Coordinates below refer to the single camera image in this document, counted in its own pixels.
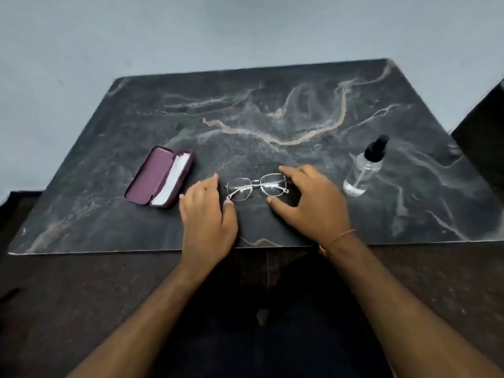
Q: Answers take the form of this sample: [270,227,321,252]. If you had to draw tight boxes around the person's right hand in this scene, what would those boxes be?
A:
[266,165,355,250]

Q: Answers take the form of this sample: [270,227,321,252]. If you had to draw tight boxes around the person's left hand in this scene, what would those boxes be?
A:
[178,173,239,272]

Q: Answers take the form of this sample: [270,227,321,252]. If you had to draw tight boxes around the white cleaning cloth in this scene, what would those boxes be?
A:
[151,152,191,206]

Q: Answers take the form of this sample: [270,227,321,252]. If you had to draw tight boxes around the clear spray bottle black cap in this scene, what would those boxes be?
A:
[342,134,390,198]

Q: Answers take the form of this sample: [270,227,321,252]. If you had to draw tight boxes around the metal-framed eyeglasses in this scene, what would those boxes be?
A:
[224,173,291,203]

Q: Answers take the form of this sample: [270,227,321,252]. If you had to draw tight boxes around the maroon glasses case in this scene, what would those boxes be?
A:
[124,146,194,209]

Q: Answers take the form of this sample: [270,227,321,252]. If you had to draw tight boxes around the person's right forearm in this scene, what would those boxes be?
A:
[321,232,504,378]

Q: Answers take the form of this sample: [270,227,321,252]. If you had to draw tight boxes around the person's left forearm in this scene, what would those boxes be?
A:
[67,261,221,378]

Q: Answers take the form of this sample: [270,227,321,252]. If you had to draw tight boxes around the person's black trousers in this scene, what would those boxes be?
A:
[153,247,394,378]

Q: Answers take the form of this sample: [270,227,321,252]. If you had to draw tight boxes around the orange thread bracelet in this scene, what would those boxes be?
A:
[319,228,357,256]

